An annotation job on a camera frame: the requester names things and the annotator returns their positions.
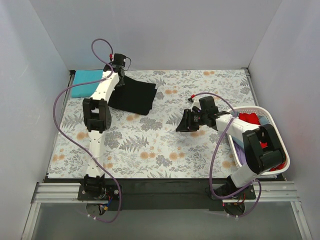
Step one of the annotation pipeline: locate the white laundry basket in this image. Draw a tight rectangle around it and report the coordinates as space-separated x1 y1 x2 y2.
227 105 290 176

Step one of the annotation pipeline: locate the aluminium frame rail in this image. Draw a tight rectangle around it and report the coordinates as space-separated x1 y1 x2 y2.
21 181 312 240

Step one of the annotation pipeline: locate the blue t shirt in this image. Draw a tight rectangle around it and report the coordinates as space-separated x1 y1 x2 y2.
232 113 269 150

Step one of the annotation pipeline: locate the purple cable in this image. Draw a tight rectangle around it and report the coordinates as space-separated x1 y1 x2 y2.
187 91 263 220
53 38 123 223

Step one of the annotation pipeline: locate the red t shirt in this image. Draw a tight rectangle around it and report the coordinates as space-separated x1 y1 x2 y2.
238 113 286 174

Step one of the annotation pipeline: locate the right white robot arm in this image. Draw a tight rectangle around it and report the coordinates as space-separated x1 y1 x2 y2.
176 96 287 200

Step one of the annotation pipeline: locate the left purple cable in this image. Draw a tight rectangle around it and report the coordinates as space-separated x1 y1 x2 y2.
53 38 123 223

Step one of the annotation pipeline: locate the black t shirt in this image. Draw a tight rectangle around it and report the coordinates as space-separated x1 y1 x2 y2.
108 76 157 116

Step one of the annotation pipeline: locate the folded teal t shirt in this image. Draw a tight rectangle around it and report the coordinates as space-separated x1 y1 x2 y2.
71 69 105 99

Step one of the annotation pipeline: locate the lilac t shirt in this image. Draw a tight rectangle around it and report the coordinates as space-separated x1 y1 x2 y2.
234 145 247 165

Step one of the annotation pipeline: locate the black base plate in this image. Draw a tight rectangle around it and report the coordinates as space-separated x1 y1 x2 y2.
77 177 258 213

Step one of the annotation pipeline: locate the floral tablecloth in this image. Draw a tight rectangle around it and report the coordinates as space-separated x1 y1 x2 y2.
47 69 258 179

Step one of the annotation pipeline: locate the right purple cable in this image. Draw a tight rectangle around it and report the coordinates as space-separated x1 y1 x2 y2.
187 91 263 220

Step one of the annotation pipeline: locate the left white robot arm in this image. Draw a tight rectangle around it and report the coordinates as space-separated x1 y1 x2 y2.
82 53 127 200

